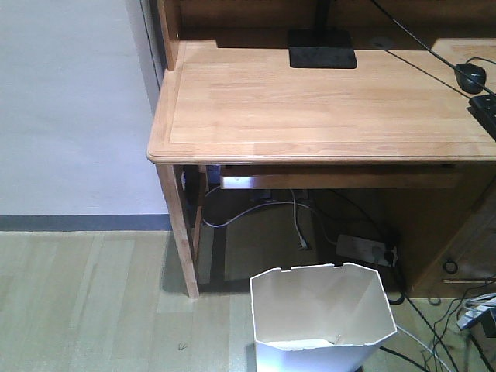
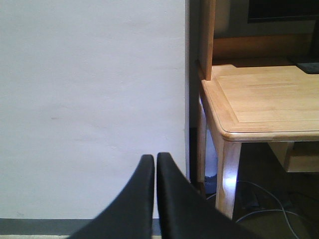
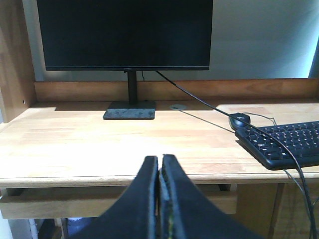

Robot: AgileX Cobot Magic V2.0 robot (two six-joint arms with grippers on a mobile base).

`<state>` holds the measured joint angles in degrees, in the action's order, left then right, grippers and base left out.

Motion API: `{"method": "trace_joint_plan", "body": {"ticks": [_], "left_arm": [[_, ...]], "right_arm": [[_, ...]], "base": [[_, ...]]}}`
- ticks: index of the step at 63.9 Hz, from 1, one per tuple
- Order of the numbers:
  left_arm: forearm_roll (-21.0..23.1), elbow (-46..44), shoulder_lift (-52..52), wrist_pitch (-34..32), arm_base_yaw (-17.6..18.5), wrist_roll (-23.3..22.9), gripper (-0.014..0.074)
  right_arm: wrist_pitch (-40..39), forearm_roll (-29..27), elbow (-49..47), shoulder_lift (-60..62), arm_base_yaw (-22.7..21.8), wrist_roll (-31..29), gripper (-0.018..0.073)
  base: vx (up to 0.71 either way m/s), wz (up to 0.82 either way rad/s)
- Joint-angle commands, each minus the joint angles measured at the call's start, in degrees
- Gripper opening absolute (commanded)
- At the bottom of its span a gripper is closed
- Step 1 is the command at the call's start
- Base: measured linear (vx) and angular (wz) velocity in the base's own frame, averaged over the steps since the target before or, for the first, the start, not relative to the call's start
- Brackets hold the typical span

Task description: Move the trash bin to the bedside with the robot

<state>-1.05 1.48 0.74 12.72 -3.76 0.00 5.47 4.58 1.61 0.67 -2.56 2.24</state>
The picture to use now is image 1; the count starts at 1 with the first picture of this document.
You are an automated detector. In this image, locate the white plastic trash bin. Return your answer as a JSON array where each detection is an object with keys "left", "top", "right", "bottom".
[{"left": 250, "top": 263, "right": 398, "bottom": 371}]

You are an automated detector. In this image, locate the wooden desk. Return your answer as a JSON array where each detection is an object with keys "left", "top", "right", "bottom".
[{"left": 147, "top": 1, "right": 495, "bottom": 298}]

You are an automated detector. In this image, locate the white power strip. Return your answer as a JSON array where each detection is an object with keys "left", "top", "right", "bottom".
[{"left": 336, "top": 234, "right": 398, "bottom": 267}]

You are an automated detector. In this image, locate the black monitor stand base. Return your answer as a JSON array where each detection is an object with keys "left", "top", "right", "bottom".
[{"left": 287, "top": 0, "right": 358, "bottom": 71}]

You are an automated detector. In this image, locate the black keyboard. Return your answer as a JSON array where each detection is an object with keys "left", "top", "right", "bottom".
[{"left": 469, "top": 95, "right": 495, "bottom": 135}]

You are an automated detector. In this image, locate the black computer mouse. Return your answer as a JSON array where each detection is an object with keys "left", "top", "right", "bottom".
[{"left": 455, "top": 63, "right": 487, "bottom": 95}]

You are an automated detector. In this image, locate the white cable under desk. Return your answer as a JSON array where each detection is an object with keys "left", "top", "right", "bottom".
[{"left": 201, "top": 188, "right": 311, "bottom": 252}]

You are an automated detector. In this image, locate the black floor cable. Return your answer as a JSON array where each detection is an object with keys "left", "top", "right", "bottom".
[{"left": 379, "top": 267, "right": 496, "bottom": 372}]

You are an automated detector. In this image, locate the black cable on desk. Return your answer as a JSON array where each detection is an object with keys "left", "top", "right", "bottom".
[{"left": 371, "top": 0, "right": 496, "bottom": 102}]

